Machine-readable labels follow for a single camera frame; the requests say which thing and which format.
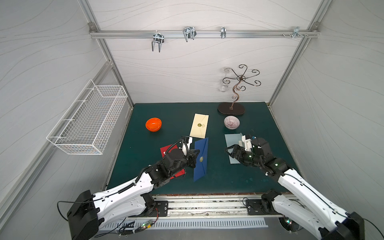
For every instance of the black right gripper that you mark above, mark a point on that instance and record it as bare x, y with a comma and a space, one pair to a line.
236, 151

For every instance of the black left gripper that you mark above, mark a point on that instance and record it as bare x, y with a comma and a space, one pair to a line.
193, 155

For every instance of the dark blue envelope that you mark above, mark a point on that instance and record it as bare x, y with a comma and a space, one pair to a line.
202, 160

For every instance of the light blue envelope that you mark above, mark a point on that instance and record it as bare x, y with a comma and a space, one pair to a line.
232, 139

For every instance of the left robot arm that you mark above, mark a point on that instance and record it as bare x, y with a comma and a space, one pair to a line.
90, 212

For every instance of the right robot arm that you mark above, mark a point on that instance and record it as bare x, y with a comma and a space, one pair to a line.
319, 216

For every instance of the red envelope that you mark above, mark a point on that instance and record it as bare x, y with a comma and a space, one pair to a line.
163, 152

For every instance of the cream envelope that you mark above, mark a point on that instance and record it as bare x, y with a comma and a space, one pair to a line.
199, 126

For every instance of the striped ceramic bowl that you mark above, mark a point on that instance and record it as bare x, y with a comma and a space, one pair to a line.
231, 122

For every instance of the dark jewelry stand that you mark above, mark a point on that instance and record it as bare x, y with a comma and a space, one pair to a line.
234, 108

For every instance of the orange plastic bowl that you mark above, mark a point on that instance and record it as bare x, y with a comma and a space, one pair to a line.
153, 124

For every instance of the metal hook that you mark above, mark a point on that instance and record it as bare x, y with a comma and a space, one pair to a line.
296, 34
158, 40
189, 33
223, 32

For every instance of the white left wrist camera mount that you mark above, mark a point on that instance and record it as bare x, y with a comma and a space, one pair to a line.
185, 143

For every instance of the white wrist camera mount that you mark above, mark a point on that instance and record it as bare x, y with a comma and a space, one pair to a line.
248, 142
185, 143

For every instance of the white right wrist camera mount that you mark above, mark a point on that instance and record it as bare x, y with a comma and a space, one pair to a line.
248, 142

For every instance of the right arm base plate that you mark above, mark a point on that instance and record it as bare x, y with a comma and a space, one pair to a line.
255, 207

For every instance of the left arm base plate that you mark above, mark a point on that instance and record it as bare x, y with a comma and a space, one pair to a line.
160, 209

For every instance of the white wire basket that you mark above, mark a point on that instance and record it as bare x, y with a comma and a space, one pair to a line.
87, 125

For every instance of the aluminium crossbar rail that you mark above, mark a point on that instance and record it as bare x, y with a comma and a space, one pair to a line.
201, 34

